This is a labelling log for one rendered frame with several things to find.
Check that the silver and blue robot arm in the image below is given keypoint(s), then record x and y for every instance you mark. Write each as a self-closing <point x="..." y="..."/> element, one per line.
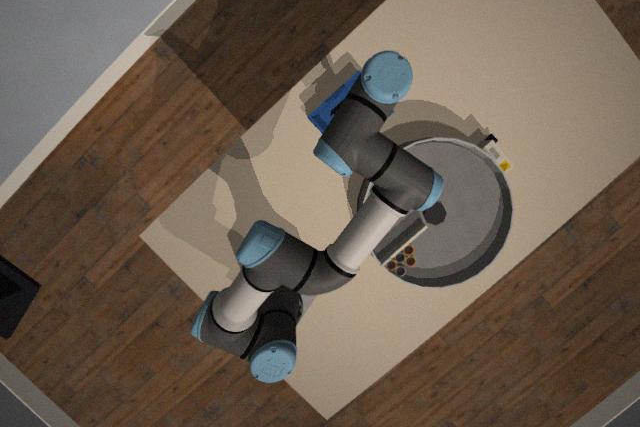
<point x="278" y="264"/>

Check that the grey round turntable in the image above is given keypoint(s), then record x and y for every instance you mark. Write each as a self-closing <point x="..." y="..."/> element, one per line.
<point x="467" y="228"/>

